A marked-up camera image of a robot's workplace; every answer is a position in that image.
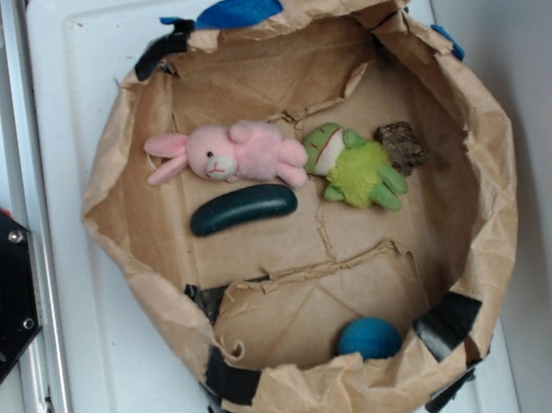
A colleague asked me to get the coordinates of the dark green oblong toy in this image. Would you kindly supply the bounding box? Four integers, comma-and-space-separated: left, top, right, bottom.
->
190, 184, 298, 237

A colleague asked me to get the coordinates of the pink plush bunny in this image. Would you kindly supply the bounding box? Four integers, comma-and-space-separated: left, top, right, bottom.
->
144, 121, 308, 188

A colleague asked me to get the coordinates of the brown paper bag bin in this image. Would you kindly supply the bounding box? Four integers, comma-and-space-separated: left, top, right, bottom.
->
82, 0, 518, 413

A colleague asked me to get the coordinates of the green plush frog doll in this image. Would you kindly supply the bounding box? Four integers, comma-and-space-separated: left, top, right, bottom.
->
303, 123, 409, 212

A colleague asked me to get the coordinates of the brown rough block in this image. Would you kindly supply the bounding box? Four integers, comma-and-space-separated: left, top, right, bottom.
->
374, 121, 428, 177

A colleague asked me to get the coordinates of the blue felt ball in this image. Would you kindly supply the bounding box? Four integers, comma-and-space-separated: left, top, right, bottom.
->
337, 317, 403, 360

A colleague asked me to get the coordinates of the white plastic tray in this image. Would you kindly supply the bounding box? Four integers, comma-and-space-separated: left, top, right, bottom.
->
19, 0, 522, 413

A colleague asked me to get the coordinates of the aluminium extrusion rail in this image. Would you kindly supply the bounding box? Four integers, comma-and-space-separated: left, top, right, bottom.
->
0, 0, 73, 413

